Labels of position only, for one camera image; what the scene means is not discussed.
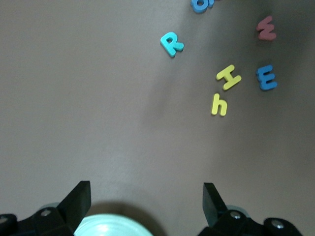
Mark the green plate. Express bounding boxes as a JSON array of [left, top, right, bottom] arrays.
[[73, 212, 155, 236]]

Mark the red lowercase foam letter w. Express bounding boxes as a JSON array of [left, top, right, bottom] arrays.
[[255, 15, 278, 42]]

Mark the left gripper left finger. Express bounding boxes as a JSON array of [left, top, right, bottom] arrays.
[[0, 180, 92, 236]]

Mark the blue foam letter E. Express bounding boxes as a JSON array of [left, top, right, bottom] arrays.
[[255, 64, 279, 91]]

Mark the teal foam letter R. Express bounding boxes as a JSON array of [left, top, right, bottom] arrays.
[[159, 31, 185, 59]]

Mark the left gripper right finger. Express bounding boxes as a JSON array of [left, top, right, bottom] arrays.
[[197, 182, 305, 236]]

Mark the yellow uppercase foam letter H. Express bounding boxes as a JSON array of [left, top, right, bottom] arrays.
[[215, 64, 243, 91]]

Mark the blue lowercase foam letter q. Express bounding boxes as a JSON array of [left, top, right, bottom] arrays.
[[190, 0, 217, 14]]

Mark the yellow lowercase foam letter h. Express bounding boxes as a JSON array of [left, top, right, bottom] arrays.
[[210, 92, 228, 117]]

